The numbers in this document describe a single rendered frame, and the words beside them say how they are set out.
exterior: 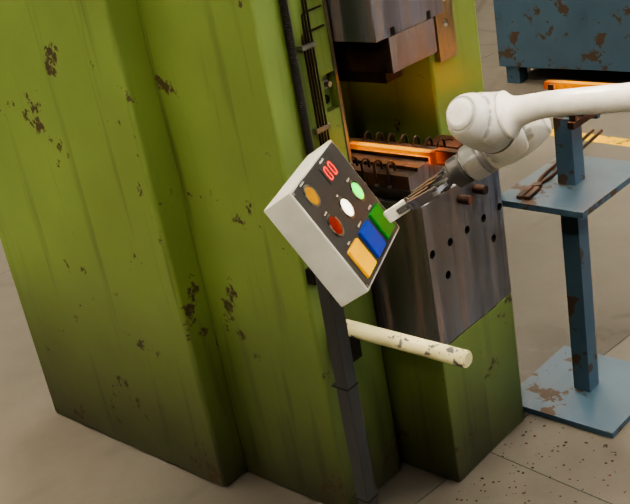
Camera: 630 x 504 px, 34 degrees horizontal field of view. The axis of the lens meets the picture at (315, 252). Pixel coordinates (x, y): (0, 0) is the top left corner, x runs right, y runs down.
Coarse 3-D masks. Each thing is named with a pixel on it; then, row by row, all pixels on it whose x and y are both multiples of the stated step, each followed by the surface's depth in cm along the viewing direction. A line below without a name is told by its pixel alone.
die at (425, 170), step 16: (400, 144) 302; (416, 144) 300; (352, 160) 298; (384, 160) 292; (400, 160) 290; (416, 160) 288; (368, 176) 290; (384, 176) 286; (400, 176) 282; (416, 176) 282; (432, 176) 288
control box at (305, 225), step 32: (320, 160) 240; (288, 192) 222; (320, 192) 232; (352, 192) 244; (288, 224) 224; (320, 224) 224; (352, 224) 236; (320, 256) 226; (384, 256) 240; (352, 288) 227
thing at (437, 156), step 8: (352, 144) 304; (360, 144) 303; (368, 144) 302; (376, 144) 301; (384, 144) 299; (400, 152) 293; (408, 152) 291; (416, 152) 289; (424, 152) 287; (432, 152) 284; (440, 152) 284; (448, 152) 281; (456, 152) 280; (432, 160) 285; (440, 160) 285
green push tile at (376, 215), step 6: (378, 204) 250; (372, 210) 246; (378, 210) 248; (372, 216) 244; (378, 216) 247; (384, 216) 249; (378, 222) 245; (384, 222) 248; (378, 228) 245; (384, 228) 246; (390, 228) 249; (384, 234) 245; (390, 234) 247
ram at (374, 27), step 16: (336, 0) 264; (352, 0) 260; (368, 0) 257; (384, 0) 261; (400, 0) 266; (416, 0) 270; (432, 0) 276; (336, 16) 266; (352, 16) 263; (368, 16) 259; (384, 16) 262; (400, 16) 267; (416, 16) 272; (432, 16) 277; (336, 32) 268; (352, 32) 265; (368, 32) 261; (384, 32) 263
